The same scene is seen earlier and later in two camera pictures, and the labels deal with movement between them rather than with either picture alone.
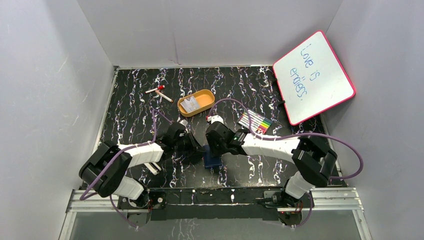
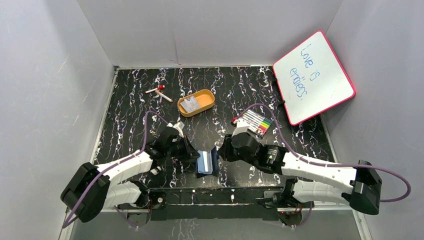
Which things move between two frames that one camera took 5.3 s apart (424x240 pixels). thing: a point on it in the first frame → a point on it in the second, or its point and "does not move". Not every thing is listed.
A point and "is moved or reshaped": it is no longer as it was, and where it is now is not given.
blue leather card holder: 210,161 is moved or reshaped
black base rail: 225,202 does not move
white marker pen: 164,96 does not move
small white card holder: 153,167 does not move
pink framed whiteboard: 311,79 does not move
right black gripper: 214,151 → 225,151
